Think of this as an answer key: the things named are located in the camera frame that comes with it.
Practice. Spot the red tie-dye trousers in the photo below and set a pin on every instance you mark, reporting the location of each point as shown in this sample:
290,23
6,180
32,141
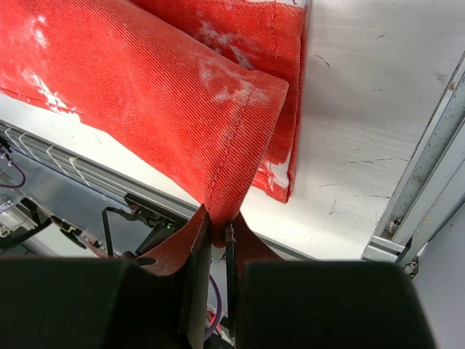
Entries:
209,93

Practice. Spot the aluminium rail frame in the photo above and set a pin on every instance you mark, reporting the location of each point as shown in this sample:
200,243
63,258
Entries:
424,200

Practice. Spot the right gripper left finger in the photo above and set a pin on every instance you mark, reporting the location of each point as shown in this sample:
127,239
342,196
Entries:
181,266

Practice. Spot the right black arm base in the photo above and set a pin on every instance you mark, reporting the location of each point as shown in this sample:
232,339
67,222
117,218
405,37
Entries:
95,226

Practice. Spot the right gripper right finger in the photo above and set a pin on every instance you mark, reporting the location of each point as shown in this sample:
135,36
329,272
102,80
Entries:
242,246

